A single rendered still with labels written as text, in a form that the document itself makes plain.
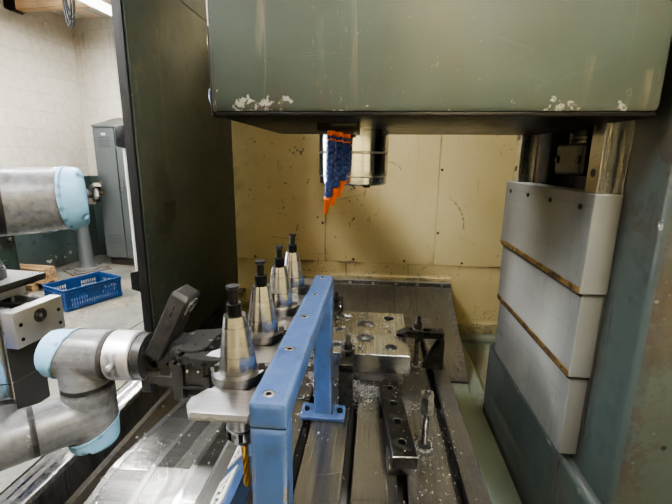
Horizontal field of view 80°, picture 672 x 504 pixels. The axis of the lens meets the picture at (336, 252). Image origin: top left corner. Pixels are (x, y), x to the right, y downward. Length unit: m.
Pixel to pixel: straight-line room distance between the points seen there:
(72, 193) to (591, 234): 0.92
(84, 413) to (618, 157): 0.95
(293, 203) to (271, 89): 1.39
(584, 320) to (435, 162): 1.27
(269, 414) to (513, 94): 0.53
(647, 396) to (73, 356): 0.88
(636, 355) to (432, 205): 1.35
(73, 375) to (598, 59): 0.87
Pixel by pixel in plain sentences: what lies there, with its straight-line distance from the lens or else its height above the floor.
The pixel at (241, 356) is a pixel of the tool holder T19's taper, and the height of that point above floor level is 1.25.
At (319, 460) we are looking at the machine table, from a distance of 0.88.
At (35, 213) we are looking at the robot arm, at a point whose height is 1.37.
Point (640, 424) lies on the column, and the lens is 0.85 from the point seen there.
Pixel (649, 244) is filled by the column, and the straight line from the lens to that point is 0.77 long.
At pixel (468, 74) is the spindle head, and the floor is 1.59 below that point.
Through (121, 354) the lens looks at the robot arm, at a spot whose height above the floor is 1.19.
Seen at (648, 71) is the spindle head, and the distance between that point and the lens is 0.74.
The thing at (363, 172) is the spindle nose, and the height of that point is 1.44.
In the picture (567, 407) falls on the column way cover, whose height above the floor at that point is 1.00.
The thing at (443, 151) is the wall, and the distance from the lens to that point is 1.99.
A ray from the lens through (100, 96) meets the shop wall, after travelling 6.91.
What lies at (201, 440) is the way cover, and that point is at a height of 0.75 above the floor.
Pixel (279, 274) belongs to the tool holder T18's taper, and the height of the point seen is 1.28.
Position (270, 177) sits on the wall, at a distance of 2.03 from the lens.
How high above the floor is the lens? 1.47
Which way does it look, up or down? 13 degrees down
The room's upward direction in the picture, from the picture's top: 1 degrees clockwise
